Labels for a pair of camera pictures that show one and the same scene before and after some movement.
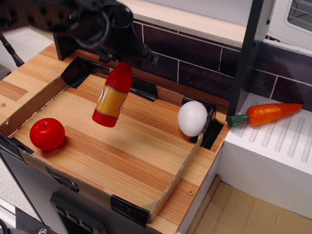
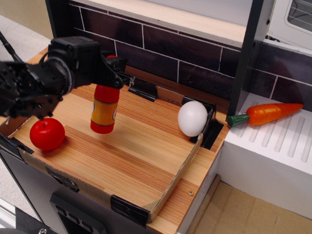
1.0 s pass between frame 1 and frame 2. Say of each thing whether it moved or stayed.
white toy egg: stayed
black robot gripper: moved
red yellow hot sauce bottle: moved
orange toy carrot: stayed
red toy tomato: stayed
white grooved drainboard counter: stayed
